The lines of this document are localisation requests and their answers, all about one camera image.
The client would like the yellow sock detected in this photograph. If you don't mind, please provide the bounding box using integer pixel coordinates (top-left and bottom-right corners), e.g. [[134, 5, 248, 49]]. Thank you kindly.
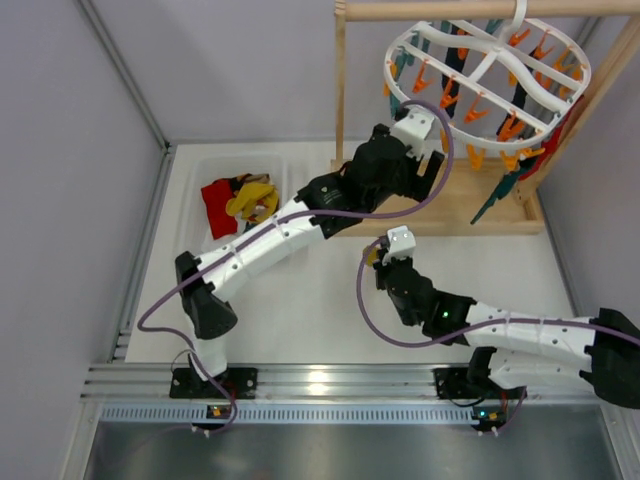
[[225, 182, 279, 224], [363, 245, 384, 268]]

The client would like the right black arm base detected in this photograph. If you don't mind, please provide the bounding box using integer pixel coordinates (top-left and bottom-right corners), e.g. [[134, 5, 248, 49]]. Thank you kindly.
[[433, 367, 497, 407]]

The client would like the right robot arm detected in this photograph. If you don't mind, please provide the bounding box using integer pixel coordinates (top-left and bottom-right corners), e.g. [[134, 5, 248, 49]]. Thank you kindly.
[[368, 248, 639, 409]]

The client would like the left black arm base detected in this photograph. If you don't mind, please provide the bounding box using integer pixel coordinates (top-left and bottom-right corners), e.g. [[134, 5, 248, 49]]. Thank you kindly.
[[169, 367, 258, 400]]

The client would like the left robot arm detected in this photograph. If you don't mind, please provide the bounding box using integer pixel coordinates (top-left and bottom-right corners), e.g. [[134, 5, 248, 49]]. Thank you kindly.
[[175, 113, 437, 381]]

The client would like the white round clip hanger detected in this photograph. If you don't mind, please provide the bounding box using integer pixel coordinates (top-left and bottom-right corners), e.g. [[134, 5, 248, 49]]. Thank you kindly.
[[384, 1, 592, 153]]

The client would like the wooden drying rack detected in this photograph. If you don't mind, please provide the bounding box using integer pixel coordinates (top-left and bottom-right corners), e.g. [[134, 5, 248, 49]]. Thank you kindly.
[[333, 1, 639, 236]]

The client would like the dark green sock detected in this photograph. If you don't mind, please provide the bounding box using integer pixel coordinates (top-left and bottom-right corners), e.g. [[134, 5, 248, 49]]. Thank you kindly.
[[470, 156, 538, 225]]

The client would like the dark navy sock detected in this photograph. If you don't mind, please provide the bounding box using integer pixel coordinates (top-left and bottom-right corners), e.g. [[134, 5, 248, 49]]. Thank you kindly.
[[444, 25, 469, 118]]

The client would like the red christmas sock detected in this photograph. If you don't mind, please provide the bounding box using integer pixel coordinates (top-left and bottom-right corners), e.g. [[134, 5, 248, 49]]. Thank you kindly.
[[541, 95, 584, 160]]

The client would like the brown striped sock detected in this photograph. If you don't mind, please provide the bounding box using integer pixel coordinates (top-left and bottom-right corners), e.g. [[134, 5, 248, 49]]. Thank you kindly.
[[235, 173, 271, 187]]

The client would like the red sock in basket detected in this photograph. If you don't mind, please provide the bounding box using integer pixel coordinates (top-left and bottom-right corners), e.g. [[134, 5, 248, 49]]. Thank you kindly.
[[201, 178, 238, 240]]

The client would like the white plastic basket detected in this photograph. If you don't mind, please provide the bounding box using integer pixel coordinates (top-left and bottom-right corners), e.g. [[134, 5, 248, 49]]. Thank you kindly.
[[174, 151, 291, 255]]

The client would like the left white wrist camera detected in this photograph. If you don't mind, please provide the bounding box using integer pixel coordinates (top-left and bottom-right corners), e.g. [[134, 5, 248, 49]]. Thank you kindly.
[[390, 106, 435, 158]]

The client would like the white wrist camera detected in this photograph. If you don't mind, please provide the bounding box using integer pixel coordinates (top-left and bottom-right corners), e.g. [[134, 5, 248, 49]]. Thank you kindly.
[[390, 106, 435, 158], [380, 225, 416, 265]]

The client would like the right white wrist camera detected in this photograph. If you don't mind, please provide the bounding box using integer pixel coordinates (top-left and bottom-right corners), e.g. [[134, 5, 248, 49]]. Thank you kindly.
[[380, 225, 416, 265]]

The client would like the aluminium mounting rail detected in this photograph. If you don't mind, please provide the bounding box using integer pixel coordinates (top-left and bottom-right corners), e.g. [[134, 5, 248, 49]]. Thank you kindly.
[[79, 362, 626, 426]]

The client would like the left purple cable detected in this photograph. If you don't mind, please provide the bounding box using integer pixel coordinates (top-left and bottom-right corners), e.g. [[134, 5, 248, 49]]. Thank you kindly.
[[136, 99, 456, 434]]

